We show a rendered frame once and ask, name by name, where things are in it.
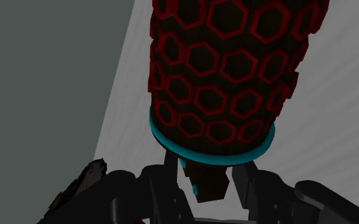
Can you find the black red hexagon patterned bottle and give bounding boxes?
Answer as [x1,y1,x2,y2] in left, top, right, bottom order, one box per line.
[148,0,330,204]

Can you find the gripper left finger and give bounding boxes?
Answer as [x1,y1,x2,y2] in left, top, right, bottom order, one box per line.
[38,150,196,224]

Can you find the dark rough lump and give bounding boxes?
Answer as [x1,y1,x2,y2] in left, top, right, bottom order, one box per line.
[47,158,108,215]

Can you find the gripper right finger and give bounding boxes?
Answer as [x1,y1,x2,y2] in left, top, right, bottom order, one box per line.
[231,160,359,224]

